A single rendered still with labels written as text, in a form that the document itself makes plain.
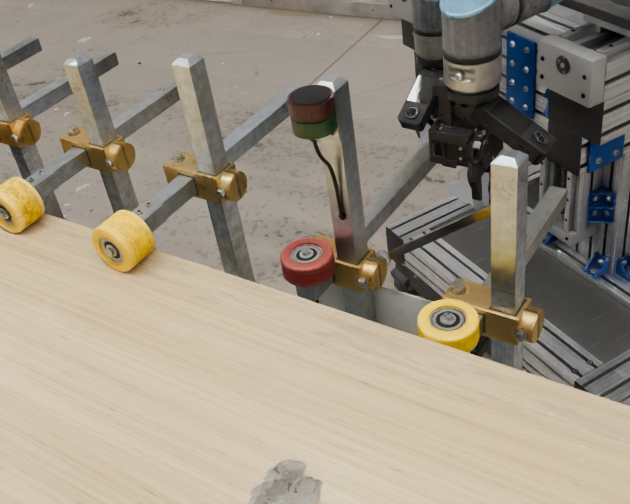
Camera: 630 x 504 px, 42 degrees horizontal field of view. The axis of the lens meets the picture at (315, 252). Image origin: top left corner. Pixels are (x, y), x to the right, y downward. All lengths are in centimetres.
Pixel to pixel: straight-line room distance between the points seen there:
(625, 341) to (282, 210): 135
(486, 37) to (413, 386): 44
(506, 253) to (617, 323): 105
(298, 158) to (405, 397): 229
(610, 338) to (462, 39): 117
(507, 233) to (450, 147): 16
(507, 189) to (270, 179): 215
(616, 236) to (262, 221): 127
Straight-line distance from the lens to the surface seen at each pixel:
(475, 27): 107
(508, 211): 106
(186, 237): 292
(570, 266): 227
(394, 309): 133
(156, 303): 122
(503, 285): 114
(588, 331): 210
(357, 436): 98
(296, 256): 123
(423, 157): 150
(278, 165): 320
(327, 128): 107
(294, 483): 93
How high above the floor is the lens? 165
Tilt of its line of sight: 37 degrees down
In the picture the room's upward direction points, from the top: 9 degrees counter-clockwise
